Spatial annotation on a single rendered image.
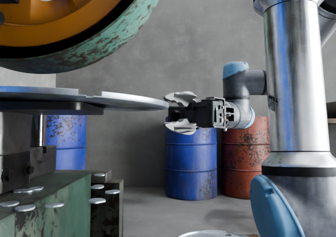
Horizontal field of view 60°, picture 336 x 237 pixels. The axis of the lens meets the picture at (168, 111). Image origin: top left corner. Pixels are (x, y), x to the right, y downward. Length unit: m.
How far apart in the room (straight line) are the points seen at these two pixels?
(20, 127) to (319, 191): 0.46
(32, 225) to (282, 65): 0.42
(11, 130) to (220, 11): 3.76
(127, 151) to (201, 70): 1.42
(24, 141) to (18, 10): 0.55
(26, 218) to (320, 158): 0.40
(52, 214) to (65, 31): 0.54
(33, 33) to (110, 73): 3.04
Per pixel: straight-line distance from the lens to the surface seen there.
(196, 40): 3.94
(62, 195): 0.53
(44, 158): 0.68
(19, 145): 0.52
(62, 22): 0.90
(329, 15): 0.69
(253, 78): 0.86
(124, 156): 3.83
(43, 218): 0.48
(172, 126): 0.64
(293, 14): 0.51
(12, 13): 1.01
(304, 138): 0.47
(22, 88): 0.36
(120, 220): 0.72
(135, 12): 0.86
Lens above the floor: 0.74
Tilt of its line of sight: 4 degrees up
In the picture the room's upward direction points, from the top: straight up
